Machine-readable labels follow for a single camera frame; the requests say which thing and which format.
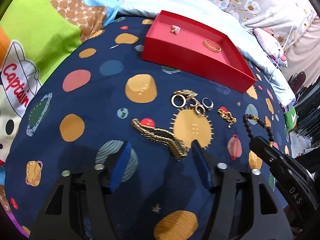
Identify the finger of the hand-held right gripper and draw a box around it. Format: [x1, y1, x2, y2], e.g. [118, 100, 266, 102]
[249, 136, 291, 171]

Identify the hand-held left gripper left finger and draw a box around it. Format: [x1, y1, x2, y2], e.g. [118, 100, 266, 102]
[30, 141, 133, 240]

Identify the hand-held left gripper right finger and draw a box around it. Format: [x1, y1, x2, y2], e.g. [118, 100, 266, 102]
[191, 140, 292, 240]

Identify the dark bead bracelet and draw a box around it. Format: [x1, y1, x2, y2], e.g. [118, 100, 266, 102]
[243, 114, 274, 147]

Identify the gold metal wristwatch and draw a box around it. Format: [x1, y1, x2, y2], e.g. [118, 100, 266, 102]
[131, 118, 188, 160]

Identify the gold chain with red bead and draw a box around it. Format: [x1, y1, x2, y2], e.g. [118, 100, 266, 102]
[217, 107, 237, 128]

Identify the large gold hoop earring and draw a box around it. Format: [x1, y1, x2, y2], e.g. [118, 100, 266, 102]
[171, 94, 187, 108]

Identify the red shallow cardboard box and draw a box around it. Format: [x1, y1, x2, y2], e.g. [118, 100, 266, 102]
[141, 10, 257, 94]

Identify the navy planet print blanket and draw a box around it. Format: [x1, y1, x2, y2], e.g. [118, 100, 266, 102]
[5, 16, 290, 240]

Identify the dark metal chair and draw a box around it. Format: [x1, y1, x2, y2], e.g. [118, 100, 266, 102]
[287, 71, 320, 155]

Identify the pink cartoon pillow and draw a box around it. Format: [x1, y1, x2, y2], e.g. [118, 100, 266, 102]
[252, 26, 288, 68]

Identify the grey floral bed sheet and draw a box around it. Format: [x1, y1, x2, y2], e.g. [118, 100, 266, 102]
[125, 0, 317, 48]

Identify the colourful cartoon patchwork blanket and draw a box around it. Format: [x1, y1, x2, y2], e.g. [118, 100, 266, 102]
[0, 0, 133, 165]

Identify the light blue pillow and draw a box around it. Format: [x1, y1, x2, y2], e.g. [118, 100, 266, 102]
[117, 0, 297, 107]

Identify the gold chain bracelet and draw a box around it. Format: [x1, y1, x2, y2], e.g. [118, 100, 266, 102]
[203, 39, 222, 53]

